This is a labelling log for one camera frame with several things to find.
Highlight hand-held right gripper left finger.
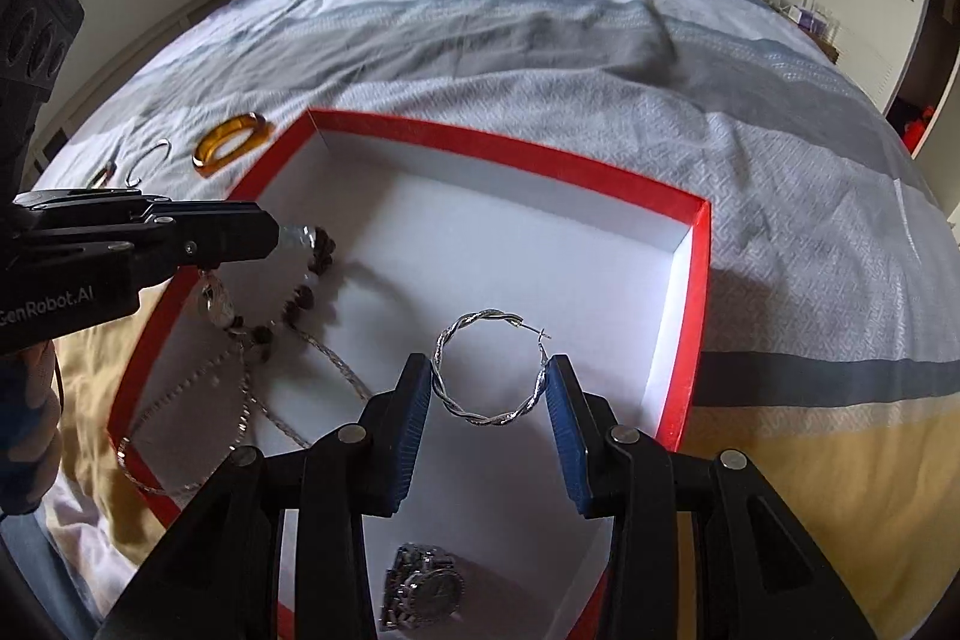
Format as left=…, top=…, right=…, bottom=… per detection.
left=97, top=353, right=434, bottom=640

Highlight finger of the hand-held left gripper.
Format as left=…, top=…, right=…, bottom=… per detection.
left=71, top=201, right=284, bottom=272
left=13, top=188, right=173, bottom=223

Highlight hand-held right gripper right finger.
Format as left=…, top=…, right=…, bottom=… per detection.
left=545, top=353, right=878, bottom=640

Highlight amber bangle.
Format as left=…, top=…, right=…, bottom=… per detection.
left=191, top=113, right=272, bottom=177

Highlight thin silver hook earring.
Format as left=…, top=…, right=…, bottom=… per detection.
left=124, top=139, right=174, bottom=191

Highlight brown beaded bracelet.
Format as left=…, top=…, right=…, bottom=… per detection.
left=199, top=225, right=337, bottom=350

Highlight silver twisted hoop earring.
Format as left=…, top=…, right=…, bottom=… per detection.
left=433, top=308, right=556, bottom=428

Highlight red jewelry box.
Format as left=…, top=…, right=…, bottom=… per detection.
left=106, top=107, right=712, bottom=640

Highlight person's left hand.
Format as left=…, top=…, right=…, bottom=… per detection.
left=0, top=346, right=63, bottom=519

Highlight silver wrist watch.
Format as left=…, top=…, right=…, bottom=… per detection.
left=379, top=542, right=467, bottom=633

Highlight person's grey blue trousers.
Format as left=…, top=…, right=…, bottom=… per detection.
left=0, top=512, right=102, bottom=640

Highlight striped duvet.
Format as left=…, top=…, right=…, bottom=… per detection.
left=34, top=0, right=960, bottom=640

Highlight red toy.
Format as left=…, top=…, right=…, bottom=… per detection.
left=898, top=104, right=935, bottom=155

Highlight white open shelf unit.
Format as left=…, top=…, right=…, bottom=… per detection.
left=885, top=0, right=960, bottom=161

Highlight silver chain necklace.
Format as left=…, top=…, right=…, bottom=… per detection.
left=116, top=321, right=373, bottom=500

